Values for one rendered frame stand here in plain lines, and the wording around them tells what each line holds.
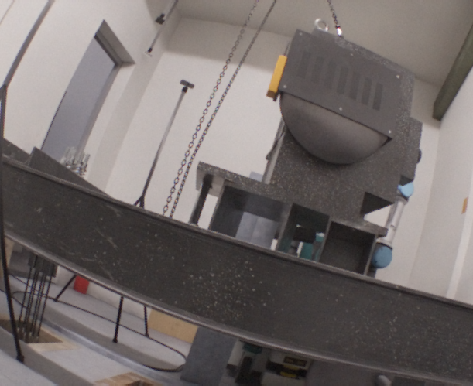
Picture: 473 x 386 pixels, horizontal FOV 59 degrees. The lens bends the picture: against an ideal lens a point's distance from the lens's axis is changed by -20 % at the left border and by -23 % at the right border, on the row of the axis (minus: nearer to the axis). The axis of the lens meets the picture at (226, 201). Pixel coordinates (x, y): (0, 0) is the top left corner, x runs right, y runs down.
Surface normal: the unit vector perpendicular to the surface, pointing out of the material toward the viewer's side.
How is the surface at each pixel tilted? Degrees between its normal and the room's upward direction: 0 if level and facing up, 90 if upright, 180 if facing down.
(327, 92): 90
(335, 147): 90
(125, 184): 90
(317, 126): 90
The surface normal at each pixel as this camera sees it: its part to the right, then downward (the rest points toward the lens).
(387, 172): 0.06, -0.14
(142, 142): -0.16, -0.21
